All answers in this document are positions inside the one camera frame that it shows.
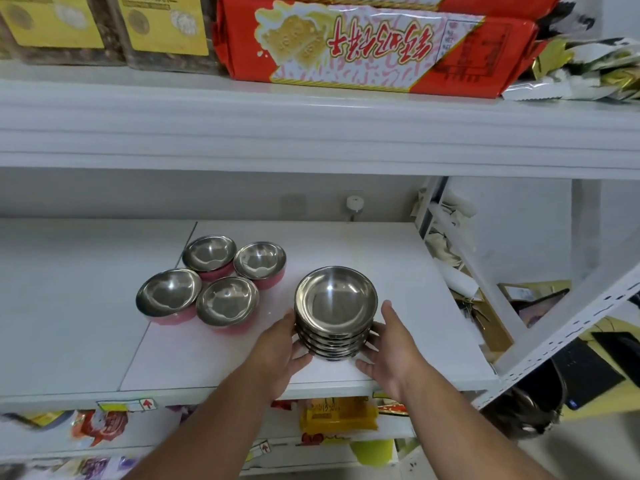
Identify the shelf price tag red arrow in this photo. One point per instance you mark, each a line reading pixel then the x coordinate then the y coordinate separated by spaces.
pixel 260 448
pixel 127 405

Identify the person's left thumb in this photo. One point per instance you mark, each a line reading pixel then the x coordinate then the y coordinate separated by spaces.
pixel 289 322

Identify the clear nut box yellow label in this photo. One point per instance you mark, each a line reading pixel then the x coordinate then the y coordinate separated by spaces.
pixel 55 24
pixel 165 29

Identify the white metal shelf rack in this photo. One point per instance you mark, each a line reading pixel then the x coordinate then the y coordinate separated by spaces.
pixel 320 134

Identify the person's right hand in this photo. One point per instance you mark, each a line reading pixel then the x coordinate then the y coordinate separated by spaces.
pixel 397 352

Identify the pile of gold white packets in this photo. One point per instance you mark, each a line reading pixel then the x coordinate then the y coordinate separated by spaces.
pixel 575 69

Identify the person's right forearm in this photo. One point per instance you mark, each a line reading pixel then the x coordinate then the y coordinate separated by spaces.
pixel 450 434

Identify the pink steel bowl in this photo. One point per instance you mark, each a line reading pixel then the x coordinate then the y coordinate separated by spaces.
pixel 209 253
pixel 260 262
pixel 227 302
pixel 167 294

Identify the person's left forearm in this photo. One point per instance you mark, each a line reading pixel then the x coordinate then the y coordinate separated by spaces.
pixel 210 434

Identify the black flat laptop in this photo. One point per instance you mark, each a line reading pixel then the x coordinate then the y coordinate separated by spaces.
pixel 590 372

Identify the yellow snack packet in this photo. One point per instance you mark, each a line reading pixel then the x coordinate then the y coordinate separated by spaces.
pixel 337 417

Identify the red orange snack packet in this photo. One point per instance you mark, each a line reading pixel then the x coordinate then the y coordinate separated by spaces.
pixel 100 425

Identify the person's right thumb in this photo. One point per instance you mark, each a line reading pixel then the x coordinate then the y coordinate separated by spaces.
pixel 388 314

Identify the white round wall hook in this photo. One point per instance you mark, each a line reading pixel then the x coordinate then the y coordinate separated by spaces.
pixel 354 203

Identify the person's left hand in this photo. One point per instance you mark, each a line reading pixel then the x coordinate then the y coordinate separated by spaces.
pixel 272 354

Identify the stack of steel dishes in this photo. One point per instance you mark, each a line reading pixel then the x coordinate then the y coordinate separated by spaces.
pixel 335 304

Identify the red biscuit packet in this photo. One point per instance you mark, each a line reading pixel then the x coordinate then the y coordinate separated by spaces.
pixel 365 44
pixel 500 2

